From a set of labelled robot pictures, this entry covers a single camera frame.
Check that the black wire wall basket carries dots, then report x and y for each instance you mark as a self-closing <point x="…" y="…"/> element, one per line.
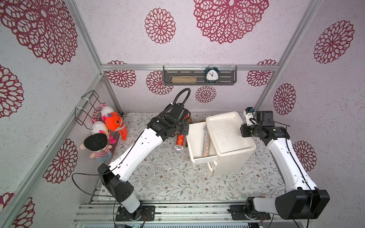
<point x="90" y="112"/>

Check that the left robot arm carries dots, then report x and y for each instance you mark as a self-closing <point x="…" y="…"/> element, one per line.
<point x="115" y="176"/>

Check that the orange fish plush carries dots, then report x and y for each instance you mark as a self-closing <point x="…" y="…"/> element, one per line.
<point x="115" y="123"/>

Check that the brown teddy bear plush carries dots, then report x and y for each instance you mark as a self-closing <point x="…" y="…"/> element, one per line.
<point x="196" y="119"/>

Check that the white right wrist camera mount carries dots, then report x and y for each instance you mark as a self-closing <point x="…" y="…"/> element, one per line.
<point x="249" y="116"/>

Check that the tan pouch on shelf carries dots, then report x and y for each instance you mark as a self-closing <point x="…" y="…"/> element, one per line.
<point x="184" y="80"/>

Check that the aluminium corner frame post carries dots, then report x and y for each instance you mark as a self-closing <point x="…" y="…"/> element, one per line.
<point x="302" y="27"/>

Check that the grey wall shelf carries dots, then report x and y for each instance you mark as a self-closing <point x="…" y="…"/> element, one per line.
<point x="227" y="78"/>

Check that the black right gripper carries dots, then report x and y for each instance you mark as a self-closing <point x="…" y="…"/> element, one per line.
<point x="244" y="130"/>

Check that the white plastic drawer cabinet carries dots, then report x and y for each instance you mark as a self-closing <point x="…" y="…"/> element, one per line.
<point x="232" y="150"/>

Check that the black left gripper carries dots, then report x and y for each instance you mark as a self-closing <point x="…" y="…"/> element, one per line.
<point x="185" y="131"/>

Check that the black haired doll plush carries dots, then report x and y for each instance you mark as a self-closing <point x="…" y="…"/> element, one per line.
<point x="98" y="145"/>

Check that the red glitter microphone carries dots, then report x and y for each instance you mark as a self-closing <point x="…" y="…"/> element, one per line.
<point x="178" y="147"/>

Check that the rainbow rhinestone microphone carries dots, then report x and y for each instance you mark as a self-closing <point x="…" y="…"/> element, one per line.
<point x="206" y="143"/>

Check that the white top drawer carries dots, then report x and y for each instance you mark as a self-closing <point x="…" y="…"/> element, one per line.
<point x="195" y="140"/>

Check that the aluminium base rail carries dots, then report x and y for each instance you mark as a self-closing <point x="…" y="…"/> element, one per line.
<point x="177" y="215"/>

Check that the horizontal aluminium wall rail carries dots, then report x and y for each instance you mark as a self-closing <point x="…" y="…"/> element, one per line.
<point x="188" y="67"/>

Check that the pink white plush doll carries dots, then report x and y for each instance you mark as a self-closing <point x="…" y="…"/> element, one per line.
<point x="100" y="126"/>

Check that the green alarm clock on shelf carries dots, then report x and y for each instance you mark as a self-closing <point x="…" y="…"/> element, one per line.
<point x="211" y="75"/>

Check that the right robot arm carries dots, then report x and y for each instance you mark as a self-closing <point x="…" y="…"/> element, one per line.
<point x="303" y="199"/>

